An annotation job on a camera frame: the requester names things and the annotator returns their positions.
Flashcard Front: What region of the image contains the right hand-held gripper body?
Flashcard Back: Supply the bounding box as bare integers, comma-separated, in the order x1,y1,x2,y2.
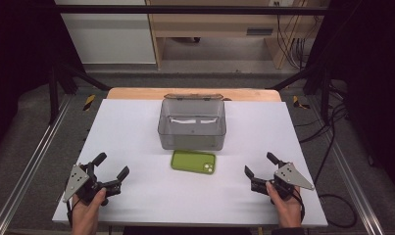
250,162,316,201

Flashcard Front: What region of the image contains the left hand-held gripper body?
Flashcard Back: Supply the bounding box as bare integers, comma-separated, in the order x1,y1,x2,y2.
62,162,123,208

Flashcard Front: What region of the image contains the green phone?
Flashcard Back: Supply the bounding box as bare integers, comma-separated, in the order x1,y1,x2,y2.
170,149,217,175

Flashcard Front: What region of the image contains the grey transparent storage box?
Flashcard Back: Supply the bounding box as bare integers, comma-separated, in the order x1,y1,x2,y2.
157,93,227,152

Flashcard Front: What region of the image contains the person's left hand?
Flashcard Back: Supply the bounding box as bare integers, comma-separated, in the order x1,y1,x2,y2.
71,188,107,229

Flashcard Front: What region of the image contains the person's right hand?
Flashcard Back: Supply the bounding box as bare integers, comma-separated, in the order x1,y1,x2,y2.
265,181,303,228

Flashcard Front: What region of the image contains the white table board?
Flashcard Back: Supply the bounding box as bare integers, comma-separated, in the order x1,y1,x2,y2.
52,98,329,228

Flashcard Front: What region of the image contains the black metal stand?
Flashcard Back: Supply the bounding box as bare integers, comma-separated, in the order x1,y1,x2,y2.
48,62,112,125
267,62,334,125

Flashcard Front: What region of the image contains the white cabinet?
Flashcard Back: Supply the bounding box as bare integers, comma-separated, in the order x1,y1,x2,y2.
54,0,157,66

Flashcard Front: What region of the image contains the dark curtain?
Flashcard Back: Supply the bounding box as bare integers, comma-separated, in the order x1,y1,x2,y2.
0,0,85,159
306,0,395,191

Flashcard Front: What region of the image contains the wooden desk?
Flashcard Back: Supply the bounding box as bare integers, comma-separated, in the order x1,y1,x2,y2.
145,0,330,71

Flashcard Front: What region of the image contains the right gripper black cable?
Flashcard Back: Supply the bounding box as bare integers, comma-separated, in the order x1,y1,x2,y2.
292,186,306,223

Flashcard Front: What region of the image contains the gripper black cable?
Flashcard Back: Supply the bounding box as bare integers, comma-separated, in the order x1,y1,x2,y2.
66,199,74,227
292,186,306,223

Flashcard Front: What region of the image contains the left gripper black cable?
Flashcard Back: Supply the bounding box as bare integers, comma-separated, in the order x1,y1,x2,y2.
66,199,74,227

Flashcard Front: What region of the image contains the aluminium rail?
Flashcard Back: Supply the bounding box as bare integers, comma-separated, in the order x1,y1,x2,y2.
0,94,73,235
307,97,386,235

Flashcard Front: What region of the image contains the black floor cable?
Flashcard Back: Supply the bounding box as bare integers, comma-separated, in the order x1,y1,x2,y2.
297,81,359,229

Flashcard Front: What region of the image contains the hanging black cable bundle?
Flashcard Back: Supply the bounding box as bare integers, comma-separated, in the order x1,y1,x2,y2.
275,14,310,71

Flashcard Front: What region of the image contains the black horizontal frame bar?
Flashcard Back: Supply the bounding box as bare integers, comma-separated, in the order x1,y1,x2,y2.
31,4,345,16

